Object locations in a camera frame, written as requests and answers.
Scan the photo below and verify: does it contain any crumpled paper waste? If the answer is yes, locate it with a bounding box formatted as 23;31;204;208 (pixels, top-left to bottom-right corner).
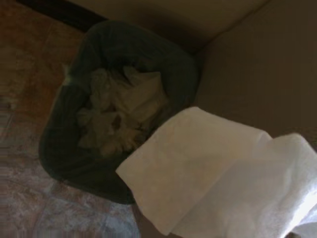
76;65;169;156

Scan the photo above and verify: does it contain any white tissue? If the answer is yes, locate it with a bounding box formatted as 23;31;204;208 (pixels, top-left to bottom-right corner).
115;106;317;238

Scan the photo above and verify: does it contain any dark baseboard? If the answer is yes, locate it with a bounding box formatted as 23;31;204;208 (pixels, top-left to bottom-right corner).
21;0;107;33

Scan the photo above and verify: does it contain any trash bin with dark bag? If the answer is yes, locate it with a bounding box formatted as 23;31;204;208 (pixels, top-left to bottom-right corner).
39;20;202;205

